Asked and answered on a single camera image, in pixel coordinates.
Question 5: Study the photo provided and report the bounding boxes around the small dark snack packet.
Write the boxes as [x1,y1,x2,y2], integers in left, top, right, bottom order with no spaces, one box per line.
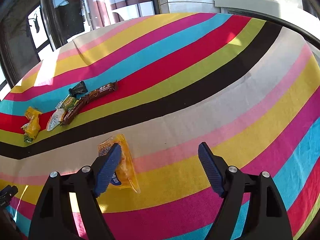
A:
[68,81,87,96]

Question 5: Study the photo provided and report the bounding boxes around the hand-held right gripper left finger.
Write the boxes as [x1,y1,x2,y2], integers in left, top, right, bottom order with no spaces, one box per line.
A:
[28,142,122,240]

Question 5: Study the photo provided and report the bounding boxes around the brown snack bar light print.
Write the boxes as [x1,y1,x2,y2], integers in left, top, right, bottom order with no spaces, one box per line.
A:
[84,80,118,100]

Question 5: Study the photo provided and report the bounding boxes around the striped colourful cloth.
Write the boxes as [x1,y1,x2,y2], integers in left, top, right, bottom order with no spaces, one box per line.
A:
[0,12,320,240]

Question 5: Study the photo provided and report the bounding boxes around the small yellow snack packet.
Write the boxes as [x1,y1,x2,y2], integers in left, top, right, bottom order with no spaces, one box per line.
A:
[21,117,41,139]
[24,106,43,119]

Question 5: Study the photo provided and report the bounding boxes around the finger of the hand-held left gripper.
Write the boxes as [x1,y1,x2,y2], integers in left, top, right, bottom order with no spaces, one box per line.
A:
[0,185,18,208]

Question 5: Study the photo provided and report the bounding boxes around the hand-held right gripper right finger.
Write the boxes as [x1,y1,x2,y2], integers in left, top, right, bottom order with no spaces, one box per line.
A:
[197,142,293,240]

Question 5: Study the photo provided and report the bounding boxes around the glossy brown snack bar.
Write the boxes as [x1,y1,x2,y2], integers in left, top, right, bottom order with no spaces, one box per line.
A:
[61,96,88,126]

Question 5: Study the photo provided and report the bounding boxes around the white blue-patterned snack packet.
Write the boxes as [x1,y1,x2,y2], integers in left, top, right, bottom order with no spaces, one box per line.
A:
[47,109,66,132]

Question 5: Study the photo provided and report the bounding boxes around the large yellow snack packet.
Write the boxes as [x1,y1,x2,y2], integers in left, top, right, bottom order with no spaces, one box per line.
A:
[97,134,141,194]

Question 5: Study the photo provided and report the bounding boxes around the green patterned snack packet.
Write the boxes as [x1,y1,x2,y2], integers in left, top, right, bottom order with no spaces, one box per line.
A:
[61,95,79,110]

